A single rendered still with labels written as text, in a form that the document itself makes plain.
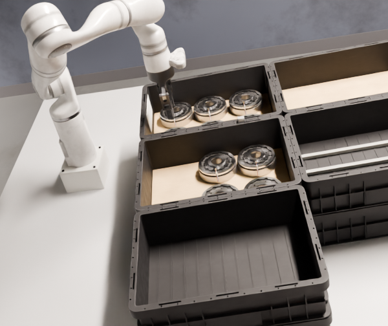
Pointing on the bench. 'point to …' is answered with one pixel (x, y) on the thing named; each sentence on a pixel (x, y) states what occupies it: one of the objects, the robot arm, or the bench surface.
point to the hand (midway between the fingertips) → (170, 108)
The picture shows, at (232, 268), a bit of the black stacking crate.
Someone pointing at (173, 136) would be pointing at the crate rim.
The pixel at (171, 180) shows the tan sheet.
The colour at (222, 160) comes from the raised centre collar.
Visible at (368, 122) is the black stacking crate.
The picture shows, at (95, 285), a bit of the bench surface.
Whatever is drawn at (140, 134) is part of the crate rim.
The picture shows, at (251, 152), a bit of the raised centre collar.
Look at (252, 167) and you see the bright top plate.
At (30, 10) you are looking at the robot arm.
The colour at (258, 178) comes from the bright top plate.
